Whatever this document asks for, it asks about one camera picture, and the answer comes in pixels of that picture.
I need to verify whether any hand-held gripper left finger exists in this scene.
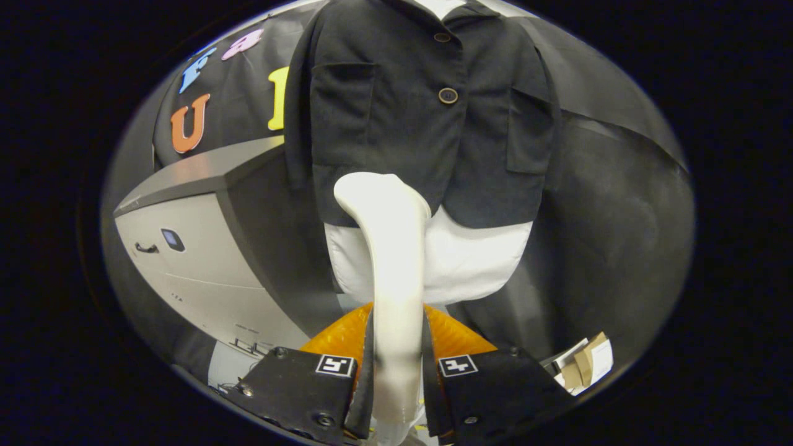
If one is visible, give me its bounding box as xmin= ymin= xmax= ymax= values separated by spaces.
xmin=224 ymin=302 xmax=377 ymax=445

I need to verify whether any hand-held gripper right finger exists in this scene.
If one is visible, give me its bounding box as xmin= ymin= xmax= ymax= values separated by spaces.
xmin=423 ymin=304 xmax=574 ymax=445

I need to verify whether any white garment steamer head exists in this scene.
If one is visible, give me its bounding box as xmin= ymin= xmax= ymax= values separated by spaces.
xmin=333 ymin=172 xmax=432 ymax=446

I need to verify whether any black jacket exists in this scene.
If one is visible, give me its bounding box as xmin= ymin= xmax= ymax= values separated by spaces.
xmin=284 ymin=0 xmax=561 ymax=230

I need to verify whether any brown cardboard box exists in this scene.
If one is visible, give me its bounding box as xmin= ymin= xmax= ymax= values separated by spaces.
xmin=561 ymin=331 xmax=611 ymax=391

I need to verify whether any grey cabinet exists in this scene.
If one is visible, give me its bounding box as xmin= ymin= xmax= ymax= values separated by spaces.
xmin=113 ymin=135 xmax=348 ymax=354

